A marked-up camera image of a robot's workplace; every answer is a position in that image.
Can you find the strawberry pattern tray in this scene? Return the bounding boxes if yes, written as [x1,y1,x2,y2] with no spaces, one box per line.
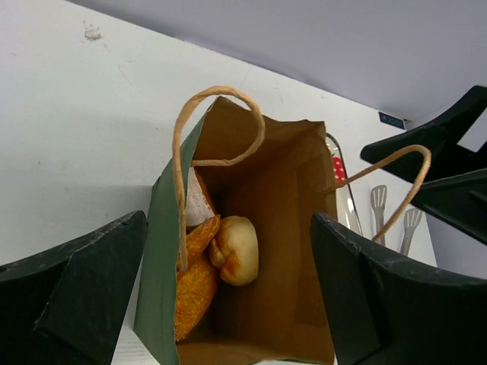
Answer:
[325,132,364,236]

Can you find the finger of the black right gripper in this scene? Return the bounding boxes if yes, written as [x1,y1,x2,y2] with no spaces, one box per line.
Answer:
[412,169,487,244]
[361,86,486,182]

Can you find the small round bun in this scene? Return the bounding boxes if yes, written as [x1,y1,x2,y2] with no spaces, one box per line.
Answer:
[208,216,259,286]

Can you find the green brown paper bag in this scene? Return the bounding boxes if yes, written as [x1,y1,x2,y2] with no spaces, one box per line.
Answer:
[133,85,432,365]

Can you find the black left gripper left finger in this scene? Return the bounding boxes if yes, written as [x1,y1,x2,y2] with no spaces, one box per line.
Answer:
[1,211,148,364]

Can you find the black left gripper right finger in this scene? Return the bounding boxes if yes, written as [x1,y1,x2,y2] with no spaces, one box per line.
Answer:
[310,213,486,364]

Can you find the blue label sticker right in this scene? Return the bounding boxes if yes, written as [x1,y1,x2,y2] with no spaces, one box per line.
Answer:
[378,112,406,130]

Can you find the metal food tongs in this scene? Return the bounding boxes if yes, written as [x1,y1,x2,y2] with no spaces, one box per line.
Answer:
[369,184,424,256]

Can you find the long sesame bread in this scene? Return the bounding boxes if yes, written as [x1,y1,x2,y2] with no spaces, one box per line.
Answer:
[186,167,217,227]

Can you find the small white scrap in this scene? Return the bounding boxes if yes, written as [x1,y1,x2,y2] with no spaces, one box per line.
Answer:
[84,24,102,42]

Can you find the large orange crumb bread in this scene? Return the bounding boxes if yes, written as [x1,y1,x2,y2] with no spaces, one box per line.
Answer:
[174,214,220,341]

